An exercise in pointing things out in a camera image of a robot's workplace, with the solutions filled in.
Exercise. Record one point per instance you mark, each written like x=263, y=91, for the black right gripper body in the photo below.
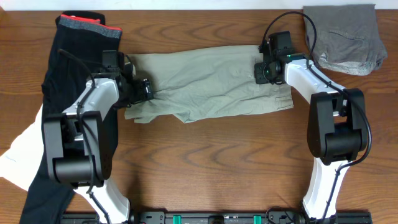
x=263, y=73

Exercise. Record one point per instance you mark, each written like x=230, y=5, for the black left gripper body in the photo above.
x=136, y=93

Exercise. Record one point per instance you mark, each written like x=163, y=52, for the khaki green shorts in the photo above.
x=206, y=83

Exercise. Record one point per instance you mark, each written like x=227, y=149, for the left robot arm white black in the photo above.
x=79, y=148

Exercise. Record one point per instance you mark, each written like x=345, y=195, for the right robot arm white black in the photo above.
x=337, y=131

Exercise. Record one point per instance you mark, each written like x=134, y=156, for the black pants red waistband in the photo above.
x=77, y=48

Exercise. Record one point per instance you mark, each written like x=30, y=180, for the folded grey shorts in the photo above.
x=347, y=37

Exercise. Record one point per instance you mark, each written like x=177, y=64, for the white cloth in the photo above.
x=20, y=163

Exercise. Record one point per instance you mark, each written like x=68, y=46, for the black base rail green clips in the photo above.
x=274, y=215

